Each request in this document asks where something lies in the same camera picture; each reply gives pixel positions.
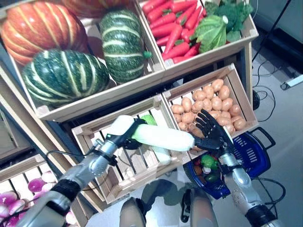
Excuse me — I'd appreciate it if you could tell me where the wooden vegetable display rack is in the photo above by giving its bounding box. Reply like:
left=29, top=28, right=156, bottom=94
left=0, top=0, right=254, bottom=227

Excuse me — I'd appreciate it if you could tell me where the slatted wooden crate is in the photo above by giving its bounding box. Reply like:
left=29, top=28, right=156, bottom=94
left=71, top=93, right=191, bottom=205

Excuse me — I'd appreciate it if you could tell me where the black metal stand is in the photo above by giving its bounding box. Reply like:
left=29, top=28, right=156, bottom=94
left=251, top=0, right=293, bottom=62

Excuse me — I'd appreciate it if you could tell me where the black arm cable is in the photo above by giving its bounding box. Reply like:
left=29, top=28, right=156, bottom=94
left=250, top=177, right=287, bottom=213
left=46, top=149, right=100, bottom=161

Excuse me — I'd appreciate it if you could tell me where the blue plastic shopping basket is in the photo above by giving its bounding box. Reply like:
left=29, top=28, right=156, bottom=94
left=183, top=127, right=276, bottom=200

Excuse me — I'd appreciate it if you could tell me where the wooden carrot crate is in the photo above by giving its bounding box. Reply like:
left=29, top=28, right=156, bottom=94
left=135, top=0, right=259, bottom=71

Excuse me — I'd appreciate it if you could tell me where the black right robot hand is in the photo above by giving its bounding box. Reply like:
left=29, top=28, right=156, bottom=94
left=190, top=109, right=235, bottom=155

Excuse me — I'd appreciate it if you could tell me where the white green napa cabbage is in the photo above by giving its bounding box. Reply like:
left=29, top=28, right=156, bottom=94
left=151, top=145, right=171, bottom=166
left=131, top=114, right=195, bottom=152

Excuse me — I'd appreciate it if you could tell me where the robot leg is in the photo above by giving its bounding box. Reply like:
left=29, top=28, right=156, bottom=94
left=119, top=197, right=147, bottom=227
left=181, top=188, right=219, bottom=227

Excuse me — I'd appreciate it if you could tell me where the large wooden pumpkin crate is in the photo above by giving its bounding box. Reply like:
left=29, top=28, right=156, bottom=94
left=0, top=0, right=166, bottom=123

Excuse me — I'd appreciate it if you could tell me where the wooden turnip crate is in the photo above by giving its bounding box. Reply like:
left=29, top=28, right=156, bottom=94
left=0, top=153, right=89, bottom=227

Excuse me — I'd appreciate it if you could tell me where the wooden potato crate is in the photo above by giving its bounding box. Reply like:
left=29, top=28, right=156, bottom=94
left=162, top=62, right=259, bottom=161

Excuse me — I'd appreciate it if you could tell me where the black round stand base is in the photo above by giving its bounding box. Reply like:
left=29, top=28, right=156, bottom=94
left=252, top=89, right=261, bottom=111

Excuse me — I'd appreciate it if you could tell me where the dark green broccoli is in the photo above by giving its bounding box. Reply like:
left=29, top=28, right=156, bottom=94
left=204, top=0, right=254, bottom=43

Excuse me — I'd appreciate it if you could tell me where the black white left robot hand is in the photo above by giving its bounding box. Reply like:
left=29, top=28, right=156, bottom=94
left=105, top=115, right=149, bottom=150

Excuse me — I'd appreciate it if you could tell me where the small dark green cucumber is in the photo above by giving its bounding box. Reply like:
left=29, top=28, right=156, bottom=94
left=205, top=174, right=221, bottom=183

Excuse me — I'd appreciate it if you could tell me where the brown wooden box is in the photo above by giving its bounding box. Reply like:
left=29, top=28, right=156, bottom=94
left=0, top=107, right=33, bottom=164

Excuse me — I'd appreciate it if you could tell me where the robot left leg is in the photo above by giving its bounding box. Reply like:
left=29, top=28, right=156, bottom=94
left=119, top=197, right=147, bottom=227

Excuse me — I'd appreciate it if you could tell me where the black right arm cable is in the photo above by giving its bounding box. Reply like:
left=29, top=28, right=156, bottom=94
left=250, top=177, right=287, bottom=213

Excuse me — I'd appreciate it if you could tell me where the orange striped pumpkin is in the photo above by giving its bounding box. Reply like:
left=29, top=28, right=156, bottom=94
left=60, top=0, right=134, bottom=18
left=0, top=1, right=89, bottom=67

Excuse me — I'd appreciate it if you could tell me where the black floor cable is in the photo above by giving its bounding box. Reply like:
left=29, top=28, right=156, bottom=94
left=252, top=59, right=279, bottom=123

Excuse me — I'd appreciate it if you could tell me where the green pumpkin with green stem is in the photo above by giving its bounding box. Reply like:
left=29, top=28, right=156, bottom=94
left=98, top=9, right=152, bottom=85

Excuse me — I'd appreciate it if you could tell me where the robot right leg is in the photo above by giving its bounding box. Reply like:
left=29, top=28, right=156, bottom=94
left=181, top=188, right=219, bottom=227

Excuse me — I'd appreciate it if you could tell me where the small round green cabbage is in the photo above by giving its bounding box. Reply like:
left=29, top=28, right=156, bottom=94
left=201, top=155, right=219, bottom=170

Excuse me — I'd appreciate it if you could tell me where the green striped pumpkin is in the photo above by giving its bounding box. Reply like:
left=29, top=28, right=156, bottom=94
left=21, top=49, right=111, bottom=108

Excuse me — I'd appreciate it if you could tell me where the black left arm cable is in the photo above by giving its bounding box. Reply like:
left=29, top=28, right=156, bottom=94
left=46, top=149, right=100, bottom=161

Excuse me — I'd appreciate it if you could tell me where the light green leafy cabbage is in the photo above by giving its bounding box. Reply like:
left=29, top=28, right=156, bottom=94
left=190, top=14, right=230, bottom=54

